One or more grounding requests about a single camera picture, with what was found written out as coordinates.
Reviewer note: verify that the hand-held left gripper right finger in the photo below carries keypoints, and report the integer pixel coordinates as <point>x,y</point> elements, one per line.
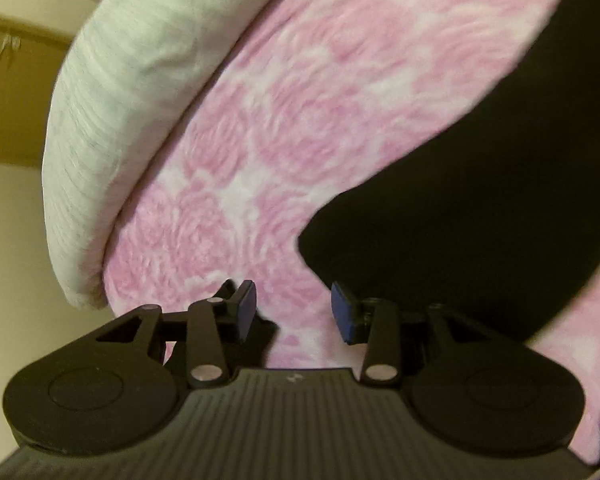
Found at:
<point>341,310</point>

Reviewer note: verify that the black pants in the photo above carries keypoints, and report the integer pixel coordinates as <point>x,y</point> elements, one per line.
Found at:
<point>460,220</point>

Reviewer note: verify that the white striped quilt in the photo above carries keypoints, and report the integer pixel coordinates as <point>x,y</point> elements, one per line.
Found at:
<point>115,110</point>

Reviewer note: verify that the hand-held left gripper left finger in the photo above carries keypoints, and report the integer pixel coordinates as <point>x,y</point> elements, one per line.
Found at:
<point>247,306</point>

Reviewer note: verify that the olive wooden door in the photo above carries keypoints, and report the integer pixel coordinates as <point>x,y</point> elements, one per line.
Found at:
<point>15,95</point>

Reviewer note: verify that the pink rose print blanket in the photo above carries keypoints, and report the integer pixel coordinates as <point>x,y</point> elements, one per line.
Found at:
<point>290,130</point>

